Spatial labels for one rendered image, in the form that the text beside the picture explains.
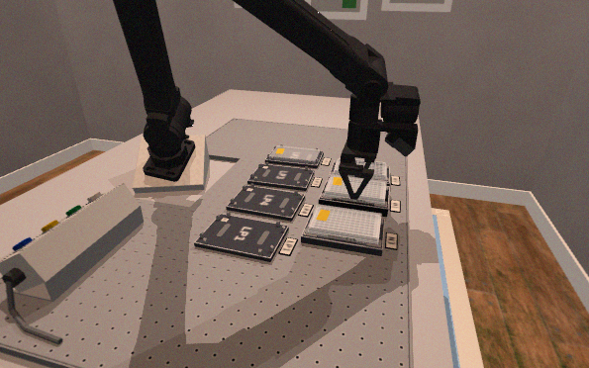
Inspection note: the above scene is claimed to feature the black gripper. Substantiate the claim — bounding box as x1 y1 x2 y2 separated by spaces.
339 121 377 200

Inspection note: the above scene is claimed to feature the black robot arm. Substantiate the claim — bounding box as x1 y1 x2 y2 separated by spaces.
113 0 421 182

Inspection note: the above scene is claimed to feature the grey operator panel with coloured keys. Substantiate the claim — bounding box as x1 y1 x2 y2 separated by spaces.
0 183 144 344

